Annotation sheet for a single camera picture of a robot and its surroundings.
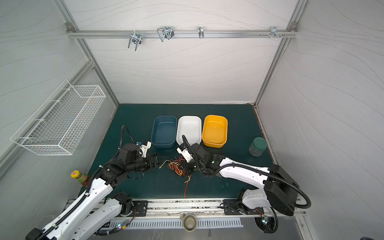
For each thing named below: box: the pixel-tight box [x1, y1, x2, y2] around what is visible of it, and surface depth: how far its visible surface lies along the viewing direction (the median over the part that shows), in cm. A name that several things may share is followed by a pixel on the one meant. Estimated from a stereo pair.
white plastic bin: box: [176, 115, 203, 146], surface depth 106 cm
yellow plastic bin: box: [202, 115, 228, 149], surface depth 106 cm
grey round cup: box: [180, 214, 197, 232], surface depth 70 cm
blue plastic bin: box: [151, 115, 178, 149], surface depth 104 cm
